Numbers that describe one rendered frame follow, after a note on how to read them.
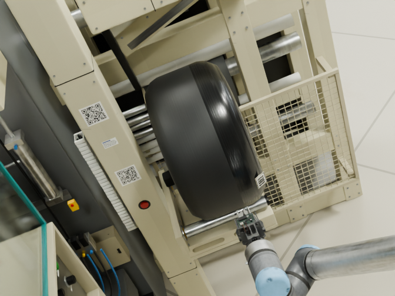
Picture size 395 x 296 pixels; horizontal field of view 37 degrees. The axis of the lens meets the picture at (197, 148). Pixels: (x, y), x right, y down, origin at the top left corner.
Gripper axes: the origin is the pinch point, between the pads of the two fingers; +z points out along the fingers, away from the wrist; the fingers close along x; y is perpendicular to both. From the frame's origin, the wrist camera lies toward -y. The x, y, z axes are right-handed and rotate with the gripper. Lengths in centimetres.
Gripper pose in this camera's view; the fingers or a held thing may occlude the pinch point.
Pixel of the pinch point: (244, 214)
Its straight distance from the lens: 195.6
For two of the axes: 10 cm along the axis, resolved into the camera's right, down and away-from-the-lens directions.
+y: -3.3, -7.8, -5.3
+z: -1.8, -5.0, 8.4
